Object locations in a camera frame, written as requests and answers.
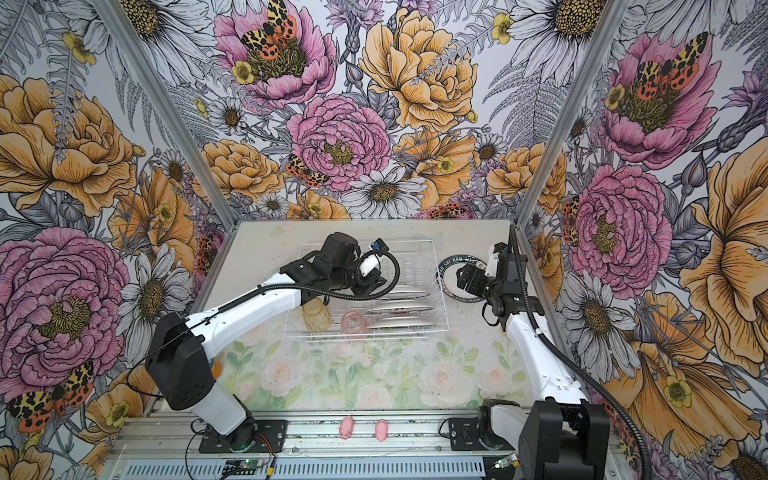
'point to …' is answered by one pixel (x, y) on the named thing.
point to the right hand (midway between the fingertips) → (469, 283)
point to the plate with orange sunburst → (391, 310)
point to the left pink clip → (346, 428)
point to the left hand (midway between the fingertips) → (375, 282)
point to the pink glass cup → (353, 322)
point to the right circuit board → (505, 462)
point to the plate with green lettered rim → (446, 276)
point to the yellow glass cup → (317, 316)
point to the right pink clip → (381, 430)
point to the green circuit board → (242, 466)
